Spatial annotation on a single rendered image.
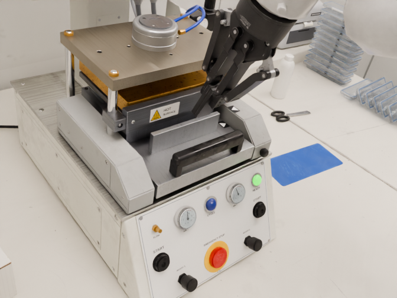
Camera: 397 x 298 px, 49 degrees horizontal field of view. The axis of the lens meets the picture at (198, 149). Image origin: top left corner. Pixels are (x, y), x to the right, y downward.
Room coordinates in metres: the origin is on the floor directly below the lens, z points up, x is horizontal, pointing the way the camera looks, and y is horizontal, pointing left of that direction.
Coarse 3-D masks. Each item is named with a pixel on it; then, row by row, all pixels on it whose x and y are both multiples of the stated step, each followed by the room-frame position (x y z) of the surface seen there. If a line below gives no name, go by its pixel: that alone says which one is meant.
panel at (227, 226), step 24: (264, 168) 0.68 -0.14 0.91; (192, 192) 0.56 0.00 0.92; (216, 192) 0.59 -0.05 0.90; (264, 192) 0.66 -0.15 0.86; (144, 216) 0.48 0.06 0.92; (168, 216) 0.51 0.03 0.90; (216, 216) 0.57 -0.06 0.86; (240, 216) 0.60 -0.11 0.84; (264, 216) 0.64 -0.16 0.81; (144, 240) 0.47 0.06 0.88; (168, 240) 0.49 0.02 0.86; (192, 240) 0.52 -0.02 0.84; (216, 240) 0.55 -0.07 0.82; (240, 240) 0.58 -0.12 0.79; (264, 240) 0.62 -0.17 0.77; (192, 264) 0.50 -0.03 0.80; (168, 288) 0.45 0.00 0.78
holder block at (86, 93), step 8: (88, 88) 0.71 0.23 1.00; (88, 96) 0.69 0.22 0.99; (96, 104) 0.66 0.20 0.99; (104, 104) 0.66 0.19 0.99; (176, 120) 0.67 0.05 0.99; (184, 120) 0.68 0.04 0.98; (152, 128) 0.63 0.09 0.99; (160, 128) 0.64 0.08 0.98; (128, 136) 0.59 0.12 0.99; (136, 136) 0.61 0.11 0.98; (144, 136) 0.62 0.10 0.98
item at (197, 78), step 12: (84, 72) 0.69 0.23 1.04; (192, 72) 0.73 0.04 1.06; (204, 72) 0.74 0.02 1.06; (96, 84) 0.66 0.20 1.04; (144, 84) 0.65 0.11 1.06; (156, 84) 0.66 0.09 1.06; (168, 84) 0.67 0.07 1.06; (180, 84) 0.68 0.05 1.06; (192, 84) 0.69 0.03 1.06; (120, 96) 0.60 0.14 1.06; (132, 96) 0.61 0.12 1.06; (144, 96) 0.61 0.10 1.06; (156, 96) 0.63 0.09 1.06; (120, 108) 0.61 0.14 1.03
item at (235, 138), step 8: (224, 136) 0.62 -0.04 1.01; (232, 136) 0.62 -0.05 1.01; (240, 136) 0.63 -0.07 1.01; (200, 144) 0.58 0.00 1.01; (208, 144) 0.58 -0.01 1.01; (216, 144) 0.59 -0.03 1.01; (224, 144) 0.60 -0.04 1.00; (232, 144) 0.62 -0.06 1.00; (240, 144) 0.63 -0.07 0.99; (184, 152) 0.55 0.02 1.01; (192, 152) 0.56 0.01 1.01; (200, 152) 0.56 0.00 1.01; (208, 152) 0.58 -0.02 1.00; (216, 152) 0.59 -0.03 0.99; (176, 160) 0.53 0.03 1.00; (184, 160) 0.54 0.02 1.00; (192, 160) 0.55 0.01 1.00; (176, 168) 0.53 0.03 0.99; (176, 176) 0.53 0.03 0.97
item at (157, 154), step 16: (176, 128) 0.61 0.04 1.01; (192, 128) 0.64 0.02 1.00; (208, 128) 0.67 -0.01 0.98; (224, 128) 0.70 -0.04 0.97; (144, 144) 0.60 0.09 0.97; (160, 144) 0.59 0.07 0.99; (176, 144) 0.62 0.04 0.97; (192, 144) 0.63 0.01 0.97; (144, 160) 0.56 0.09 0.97; (160, 160) 0.57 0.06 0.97; (208, 160) 0.59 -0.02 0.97; (224, 160) 0.61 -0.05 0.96; (240, 160) 0.64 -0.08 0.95; (160, 176) 0.53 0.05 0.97; (192, 176) 0.56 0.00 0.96; (160, 192) 0.51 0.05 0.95
